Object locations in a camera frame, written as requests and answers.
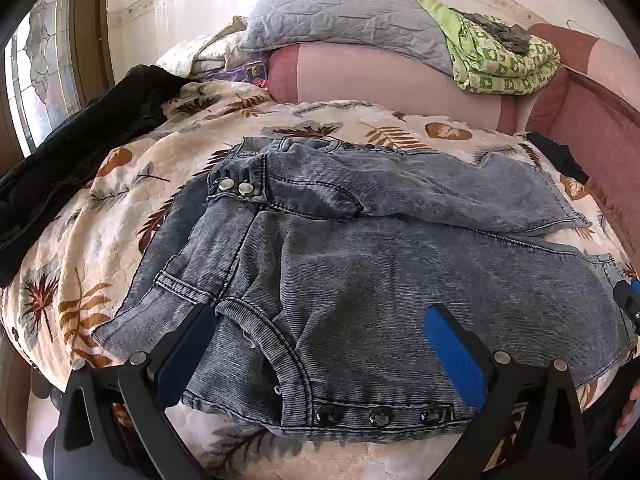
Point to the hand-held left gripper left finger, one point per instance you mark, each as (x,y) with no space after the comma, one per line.
(184,355)

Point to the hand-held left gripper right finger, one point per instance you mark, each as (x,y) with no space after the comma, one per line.
(456,355)

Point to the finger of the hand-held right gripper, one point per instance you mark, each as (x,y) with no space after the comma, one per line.
(631,305)

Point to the grey-blue denim pants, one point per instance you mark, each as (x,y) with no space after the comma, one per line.
(350,270)

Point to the person's right hand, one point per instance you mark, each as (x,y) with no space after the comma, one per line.
(629,410)

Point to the person's dark clothing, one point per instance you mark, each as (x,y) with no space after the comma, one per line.
(600,420)

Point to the small black cloth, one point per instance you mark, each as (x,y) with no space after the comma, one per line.
(560,157)

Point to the leaf printed blanket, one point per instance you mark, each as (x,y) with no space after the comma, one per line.
(125,170)

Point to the pink padded headboard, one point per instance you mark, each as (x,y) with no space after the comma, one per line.
(600,110)

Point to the black garment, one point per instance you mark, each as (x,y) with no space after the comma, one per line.
(75,145)

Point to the green patterned cloth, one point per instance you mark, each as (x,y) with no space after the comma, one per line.
(500,67)

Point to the pink bolster cushion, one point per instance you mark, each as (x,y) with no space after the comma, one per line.
(360,80)

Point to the purple packet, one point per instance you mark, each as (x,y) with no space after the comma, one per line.
(250,71)

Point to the white folded cloth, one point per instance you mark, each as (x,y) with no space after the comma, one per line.
(200,55)

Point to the dark grey crumpled cloth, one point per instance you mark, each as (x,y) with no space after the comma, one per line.
(500,30)

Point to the stained glass window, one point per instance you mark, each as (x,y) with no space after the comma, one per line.
(45,60)

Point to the grey quilted pillow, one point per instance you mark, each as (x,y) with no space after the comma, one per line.
(340,15)

